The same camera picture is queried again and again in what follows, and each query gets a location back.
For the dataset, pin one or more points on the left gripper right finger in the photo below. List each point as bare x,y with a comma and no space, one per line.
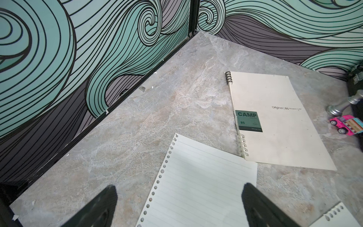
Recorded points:
261,211

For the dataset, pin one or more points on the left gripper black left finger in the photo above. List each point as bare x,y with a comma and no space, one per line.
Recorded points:
98,212

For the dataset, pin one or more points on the torn white lined page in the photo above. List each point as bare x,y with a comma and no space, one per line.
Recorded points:
198,186

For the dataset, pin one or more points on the beige spiral notebook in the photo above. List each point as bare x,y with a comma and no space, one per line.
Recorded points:
272,124

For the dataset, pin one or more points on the silver metal knob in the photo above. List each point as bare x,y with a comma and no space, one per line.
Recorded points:
337,110

